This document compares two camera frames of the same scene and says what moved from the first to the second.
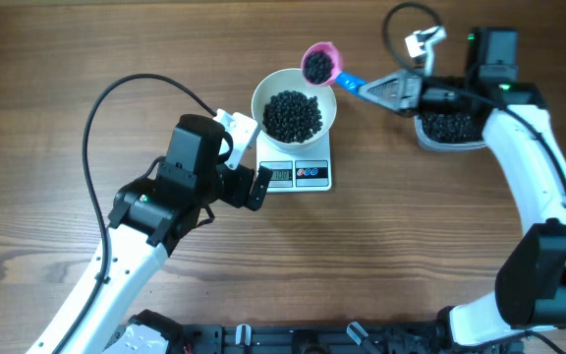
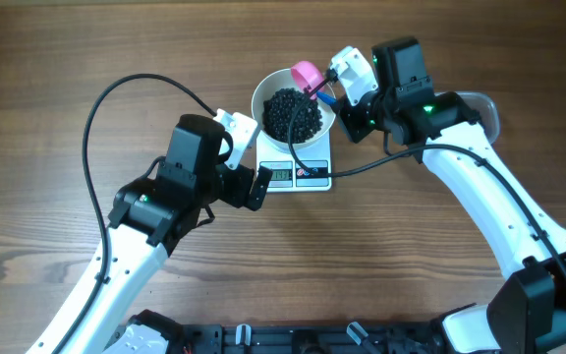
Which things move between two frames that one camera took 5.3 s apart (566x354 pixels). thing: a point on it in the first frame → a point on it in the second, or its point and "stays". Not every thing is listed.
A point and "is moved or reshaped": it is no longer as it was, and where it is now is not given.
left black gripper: (239, 195) stays
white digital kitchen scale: (306, 169) stays
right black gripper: (409, 93) → (346, 111)
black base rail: (327, 338) stays
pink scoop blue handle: (321, 65) is moved or reshaped
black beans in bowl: (291, 117) stays
